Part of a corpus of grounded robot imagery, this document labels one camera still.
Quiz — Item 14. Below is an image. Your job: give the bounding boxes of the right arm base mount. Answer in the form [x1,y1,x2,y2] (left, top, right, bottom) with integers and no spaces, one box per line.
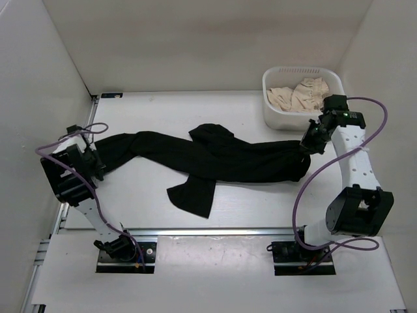
[266,240,336,276]

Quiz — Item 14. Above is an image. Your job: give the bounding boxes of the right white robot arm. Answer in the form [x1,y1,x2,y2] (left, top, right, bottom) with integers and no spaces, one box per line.
[292,95,394,261]

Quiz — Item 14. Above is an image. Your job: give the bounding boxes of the aluminium frame rail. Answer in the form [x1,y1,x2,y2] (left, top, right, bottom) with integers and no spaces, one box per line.
[24,91,406,312]

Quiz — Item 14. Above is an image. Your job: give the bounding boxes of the black trousers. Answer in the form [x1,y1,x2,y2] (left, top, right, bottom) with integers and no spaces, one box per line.
[95,124,311,218]

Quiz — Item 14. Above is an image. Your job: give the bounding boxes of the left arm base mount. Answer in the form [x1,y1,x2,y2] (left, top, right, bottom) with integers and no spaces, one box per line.
[94,235,157,274]

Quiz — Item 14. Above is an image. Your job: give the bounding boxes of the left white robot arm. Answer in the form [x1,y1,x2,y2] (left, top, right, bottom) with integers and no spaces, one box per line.
[35,124,142,262]

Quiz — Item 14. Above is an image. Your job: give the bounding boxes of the beige trousers in basket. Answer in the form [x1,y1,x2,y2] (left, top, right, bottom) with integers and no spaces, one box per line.
[266,78,330,113]

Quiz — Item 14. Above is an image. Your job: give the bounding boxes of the blue label sticker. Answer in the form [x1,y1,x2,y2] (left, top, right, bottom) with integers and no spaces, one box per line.
[100,93,123,98]

